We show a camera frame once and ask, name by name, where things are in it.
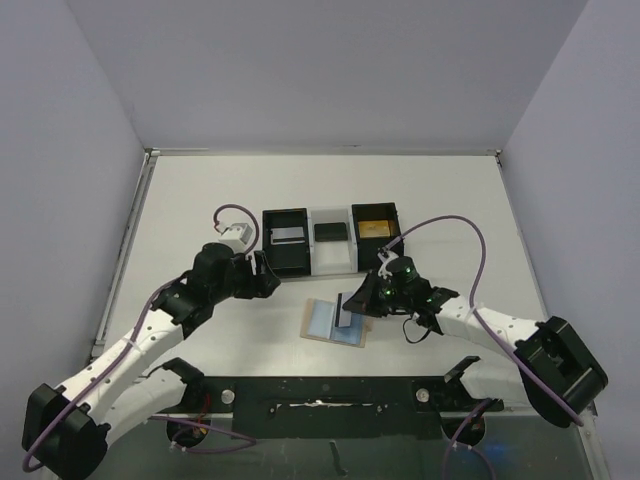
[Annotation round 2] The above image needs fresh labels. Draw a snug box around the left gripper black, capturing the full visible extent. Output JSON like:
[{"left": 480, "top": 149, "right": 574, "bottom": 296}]
[{"left": 211, "top": 250, "right": 278, "bottom": 303}]

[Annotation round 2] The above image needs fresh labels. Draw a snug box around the grey striped credit card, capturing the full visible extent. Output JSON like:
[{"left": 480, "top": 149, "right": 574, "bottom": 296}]
[{"left": 334, "top": 291, "right": 353, "bottom": 328}]

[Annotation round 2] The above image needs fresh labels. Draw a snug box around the silver grey credit card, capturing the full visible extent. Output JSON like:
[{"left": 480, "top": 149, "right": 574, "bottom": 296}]
[{"left": 270, "top": 226, "right": 306, "bottom": 245}]

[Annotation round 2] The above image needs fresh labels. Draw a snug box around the black white card tray organizer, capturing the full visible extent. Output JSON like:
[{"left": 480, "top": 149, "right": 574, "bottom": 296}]
[{"left": 262, "top": 202, "right": 401, "bottom": 278}]

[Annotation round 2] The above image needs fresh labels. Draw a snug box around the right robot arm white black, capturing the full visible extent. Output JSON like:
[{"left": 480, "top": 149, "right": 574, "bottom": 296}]
[{"left": 341, "top": 255, "right": 608, "bottom": 428}]

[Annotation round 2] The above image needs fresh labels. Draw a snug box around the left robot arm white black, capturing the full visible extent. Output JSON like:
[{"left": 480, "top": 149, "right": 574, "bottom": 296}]
[{"left": 21, "top": 242, "right": 280, "bottom": 479}]

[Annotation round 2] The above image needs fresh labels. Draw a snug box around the gold card in tray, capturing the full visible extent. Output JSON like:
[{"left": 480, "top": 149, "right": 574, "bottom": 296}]
[{"left": 357, "top": 219, "right": 396, "bottom": 239}]

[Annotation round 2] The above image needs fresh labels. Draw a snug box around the black card in tray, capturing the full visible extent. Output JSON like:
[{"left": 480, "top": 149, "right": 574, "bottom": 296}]
[{"left": 314, "top": 222, "right": 349, "bottom": 242}]

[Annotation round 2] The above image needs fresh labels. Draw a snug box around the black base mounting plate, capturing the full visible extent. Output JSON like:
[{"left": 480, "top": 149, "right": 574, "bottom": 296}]
[{"left": 164, "top": 376, "right": 480, "bottom": 439}]

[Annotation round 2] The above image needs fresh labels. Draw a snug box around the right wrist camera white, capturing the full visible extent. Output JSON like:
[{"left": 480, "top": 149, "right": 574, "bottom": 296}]
[{"left": 377, "top": 250, "right": 399, "bottom": 279}]

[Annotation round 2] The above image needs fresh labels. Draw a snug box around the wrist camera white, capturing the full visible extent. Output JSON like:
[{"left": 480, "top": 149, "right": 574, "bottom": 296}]
[
  {"left": 219, "top": 223, "right": 253, "bottom": 253},
  {"left": 377, "top": 250, "right": 399, "bottom": 279}
]

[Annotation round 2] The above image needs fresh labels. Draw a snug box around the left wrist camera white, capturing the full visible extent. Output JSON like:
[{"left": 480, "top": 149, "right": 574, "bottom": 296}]
[{"left": 219, "top": 223, "right": 253, "bottom": 253}]

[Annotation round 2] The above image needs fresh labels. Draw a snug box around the black strap loop on gripper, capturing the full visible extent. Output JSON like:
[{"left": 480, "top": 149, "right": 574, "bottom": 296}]
[{"left": 402, "top": 317, "right": 434, "bottom": 345}]

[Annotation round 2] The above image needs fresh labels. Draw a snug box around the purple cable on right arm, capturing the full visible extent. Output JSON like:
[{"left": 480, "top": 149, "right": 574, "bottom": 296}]
[{"left": 379, "top": 214, "right": 586, "bottom": 427}]

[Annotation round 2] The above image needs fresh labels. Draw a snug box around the aluminium frame rail front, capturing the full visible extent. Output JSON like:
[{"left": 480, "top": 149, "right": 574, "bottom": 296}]
[{"left": 57, "top": 373, "right": 599, "bottom": 421}]

